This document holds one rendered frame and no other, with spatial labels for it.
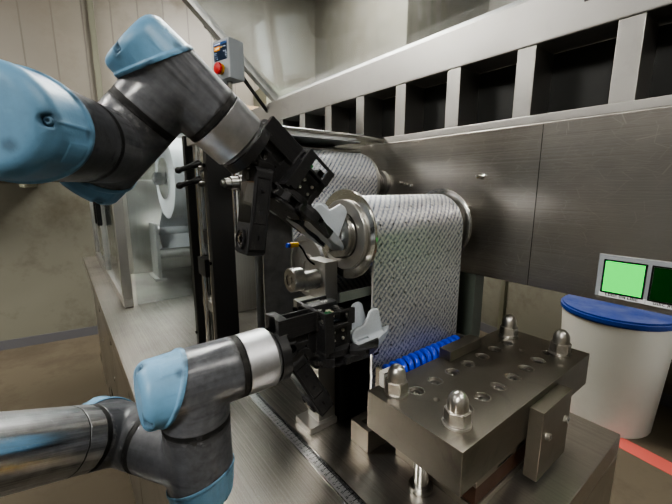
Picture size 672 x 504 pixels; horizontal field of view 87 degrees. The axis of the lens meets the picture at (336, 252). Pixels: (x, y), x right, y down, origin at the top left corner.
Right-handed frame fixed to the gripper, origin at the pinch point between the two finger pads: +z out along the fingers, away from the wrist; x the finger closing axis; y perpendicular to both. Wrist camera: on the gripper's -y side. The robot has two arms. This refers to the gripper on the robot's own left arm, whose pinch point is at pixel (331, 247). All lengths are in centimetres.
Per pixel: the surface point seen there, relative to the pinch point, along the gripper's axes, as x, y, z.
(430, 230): -4.9, 13.1, 12.8
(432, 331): -5.0, -0.4, 26.9
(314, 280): 3.3, -5.1, 3.0
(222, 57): 55, 36, -23
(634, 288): -30.3, 18.5, 31.4
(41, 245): 335, -61, -10
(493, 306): 109, 97, 266
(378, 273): -4.9, 0.5, 7.0
